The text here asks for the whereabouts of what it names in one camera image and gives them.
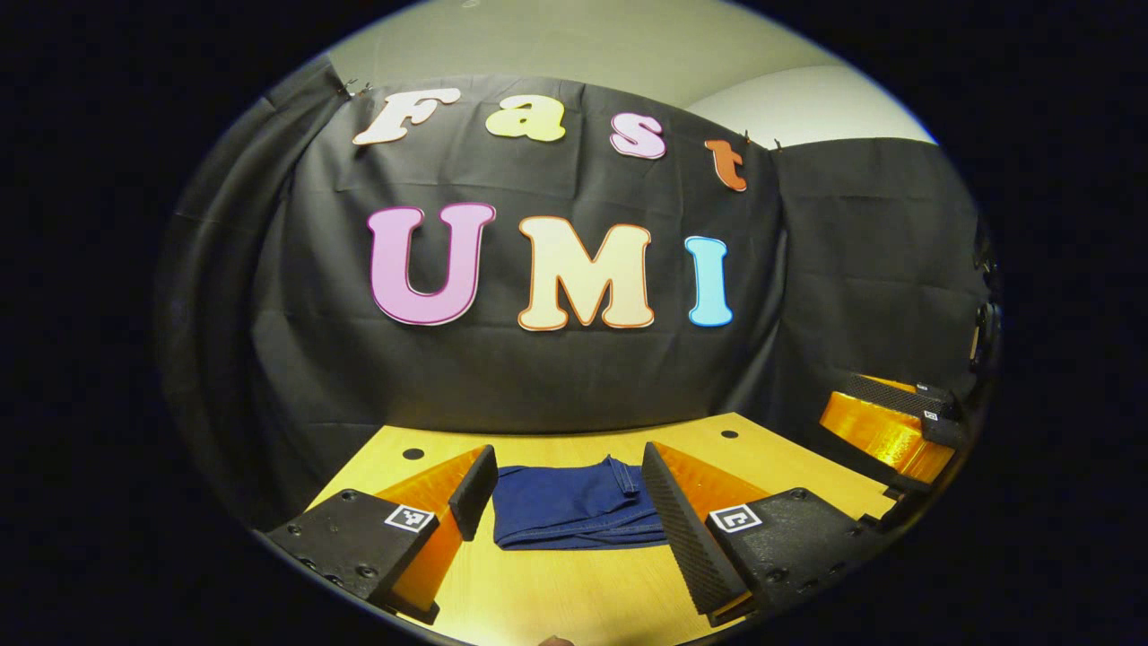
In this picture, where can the black backdrop cloth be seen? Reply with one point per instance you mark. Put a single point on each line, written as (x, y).
(538, 377)

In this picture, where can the blue denim jeans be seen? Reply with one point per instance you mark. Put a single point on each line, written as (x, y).
(574, 507)

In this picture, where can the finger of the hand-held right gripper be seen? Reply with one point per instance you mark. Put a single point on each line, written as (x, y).
(888, 431)

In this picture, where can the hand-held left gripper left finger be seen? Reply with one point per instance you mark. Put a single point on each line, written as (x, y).
(475, 493)

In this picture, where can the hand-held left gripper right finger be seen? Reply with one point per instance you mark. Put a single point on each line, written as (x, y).
(682, 534)

